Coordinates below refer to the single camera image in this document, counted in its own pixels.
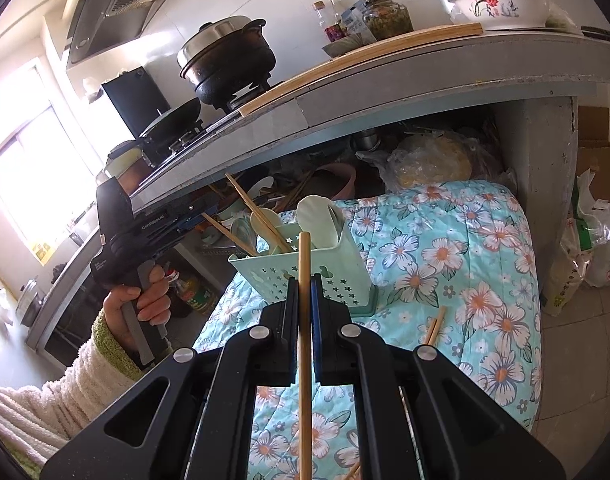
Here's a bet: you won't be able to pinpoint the wooden chopstick five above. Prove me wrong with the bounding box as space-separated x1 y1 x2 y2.
297 232 313 480

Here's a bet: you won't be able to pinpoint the wooden chopstick one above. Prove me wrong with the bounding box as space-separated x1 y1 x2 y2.
225 174 293 252

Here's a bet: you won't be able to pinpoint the white plastic ladle spoon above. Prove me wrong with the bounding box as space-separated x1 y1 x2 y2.
250 207 282 252

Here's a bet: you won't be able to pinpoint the wooden chopstick three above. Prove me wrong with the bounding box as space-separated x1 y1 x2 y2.
424 318 437 344

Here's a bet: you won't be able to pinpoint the wooden chopstick four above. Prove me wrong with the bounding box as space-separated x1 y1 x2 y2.
427 306 446 346

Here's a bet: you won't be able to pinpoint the wooden chopstick six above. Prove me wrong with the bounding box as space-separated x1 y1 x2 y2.
343 462 360 480

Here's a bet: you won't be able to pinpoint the large metal spoon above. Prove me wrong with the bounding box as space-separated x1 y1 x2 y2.
230 216 257 256

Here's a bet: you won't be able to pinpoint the white fleece sleeve forearm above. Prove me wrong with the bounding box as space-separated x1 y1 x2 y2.
0 314 142 479

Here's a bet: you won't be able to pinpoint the person left hand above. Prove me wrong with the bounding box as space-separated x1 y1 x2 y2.
104 266 171 352

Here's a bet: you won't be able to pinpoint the green plastic utensil caddy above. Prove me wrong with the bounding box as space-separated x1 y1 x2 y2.
229 222 378 318

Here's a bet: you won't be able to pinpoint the stacked enamel pots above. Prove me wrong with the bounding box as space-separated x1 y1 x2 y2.
104 141 153 195

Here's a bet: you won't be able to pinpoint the cooking oil bottle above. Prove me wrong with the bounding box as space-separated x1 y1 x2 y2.
165 269 217 313

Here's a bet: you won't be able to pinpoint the black frying pan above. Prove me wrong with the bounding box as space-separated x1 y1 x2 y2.
108 98 201 159

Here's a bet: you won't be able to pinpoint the wooden cutting board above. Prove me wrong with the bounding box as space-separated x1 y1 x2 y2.
238 23 484 117

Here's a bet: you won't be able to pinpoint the floral quilted cloth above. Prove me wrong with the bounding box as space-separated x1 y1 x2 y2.
193 180 542 479

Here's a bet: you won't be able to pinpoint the black box appliance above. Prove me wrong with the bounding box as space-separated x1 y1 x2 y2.
101 67 171 138

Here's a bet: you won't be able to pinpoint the black stock pot with lid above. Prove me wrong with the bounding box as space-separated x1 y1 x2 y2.
177 15 276 113

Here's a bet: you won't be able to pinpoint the sauce bottle red label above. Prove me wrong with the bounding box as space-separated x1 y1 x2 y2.
313 0 345 42

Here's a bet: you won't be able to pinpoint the sauce bottle yellow cap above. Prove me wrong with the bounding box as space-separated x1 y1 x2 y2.
329 0 346 32

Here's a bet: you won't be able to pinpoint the white plastic bags pile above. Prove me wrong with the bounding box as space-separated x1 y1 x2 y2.
541 169 610 316

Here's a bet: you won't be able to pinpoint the glass jar with pickles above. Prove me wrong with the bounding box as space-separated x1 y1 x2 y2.
363 0 413 41

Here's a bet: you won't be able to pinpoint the cardboard box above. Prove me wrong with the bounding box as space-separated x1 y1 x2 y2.
577 106 610 202

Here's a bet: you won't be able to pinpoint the floral enamel basin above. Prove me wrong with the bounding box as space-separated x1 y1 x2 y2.
449 0 550 30

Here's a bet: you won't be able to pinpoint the black camera box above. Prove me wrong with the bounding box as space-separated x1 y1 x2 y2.
97 178 134 260

